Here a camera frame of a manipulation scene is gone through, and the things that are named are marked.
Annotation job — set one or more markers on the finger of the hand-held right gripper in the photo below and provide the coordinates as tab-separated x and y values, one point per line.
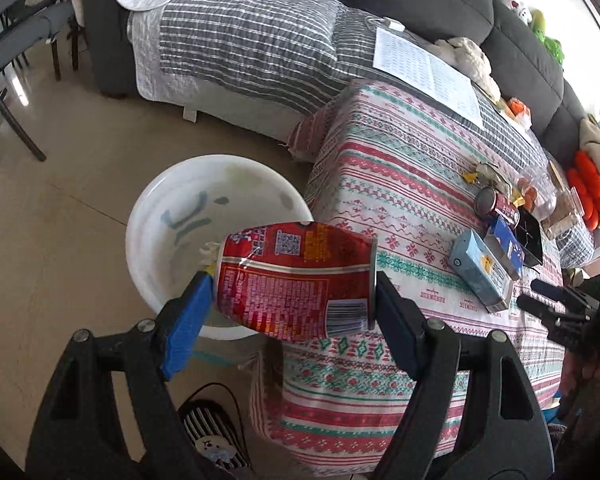
537	307
547	290

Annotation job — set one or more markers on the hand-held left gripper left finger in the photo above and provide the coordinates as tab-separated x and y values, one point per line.
186	321

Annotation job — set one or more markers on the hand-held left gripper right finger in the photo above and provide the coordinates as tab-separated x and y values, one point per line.
399	322

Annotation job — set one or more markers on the dark blue packet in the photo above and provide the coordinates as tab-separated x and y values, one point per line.
507	245

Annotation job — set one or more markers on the white plastic basin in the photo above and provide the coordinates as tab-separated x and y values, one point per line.
175	255

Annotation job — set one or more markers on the light blue carton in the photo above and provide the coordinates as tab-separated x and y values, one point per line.
477	270

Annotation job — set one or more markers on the dark red tin can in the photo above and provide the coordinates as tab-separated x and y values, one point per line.
500	210

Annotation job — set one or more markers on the red printed drink can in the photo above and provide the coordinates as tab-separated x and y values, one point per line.
290	280

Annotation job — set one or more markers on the blue white striped cloth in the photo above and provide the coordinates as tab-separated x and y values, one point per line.
575	245

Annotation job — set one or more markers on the clear bag with orange pieces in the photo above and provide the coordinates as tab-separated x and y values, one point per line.
535	195

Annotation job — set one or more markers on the orange carrot plush toys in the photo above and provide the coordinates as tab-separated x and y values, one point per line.
587	187

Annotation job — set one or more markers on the black white striped slipper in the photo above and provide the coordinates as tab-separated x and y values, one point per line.
215	435

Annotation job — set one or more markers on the crumpled white wrapper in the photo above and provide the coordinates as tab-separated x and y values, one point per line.
492	175

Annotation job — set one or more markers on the yellow wrapper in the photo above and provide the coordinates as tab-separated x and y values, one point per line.
470	176

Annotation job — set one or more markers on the red green patterned tablecloth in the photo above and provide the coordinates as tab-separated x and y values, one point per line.
405	185

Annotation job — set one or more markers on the beige plush toy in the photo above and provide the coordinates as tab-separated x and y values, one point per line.
597	147

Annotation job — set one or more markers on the small orange toy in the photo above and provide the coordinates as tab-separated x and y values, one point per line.
517	109

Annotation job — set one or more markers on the cream plush toy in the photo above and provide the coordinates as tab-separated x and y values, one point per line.
467	57

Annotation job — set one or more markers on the white printed paper sheet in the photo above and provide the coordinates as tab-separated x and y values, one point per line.
425	70

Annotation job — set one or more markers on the green plush toy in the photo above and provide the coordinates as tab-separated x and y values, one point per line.
547	35

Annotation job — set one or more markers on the white plush toy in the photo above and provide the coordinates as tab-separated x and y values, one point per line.
516	6

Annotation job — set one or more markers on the grey white striped blanket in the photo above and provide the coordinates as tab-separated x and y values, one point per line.
240	35

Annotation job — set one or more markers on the dark grey sofa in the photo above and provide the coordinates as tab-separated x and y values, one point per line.
430	0

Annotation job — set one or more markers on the grey cushioned chair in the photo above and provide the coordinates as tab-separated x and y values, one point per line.
15	40

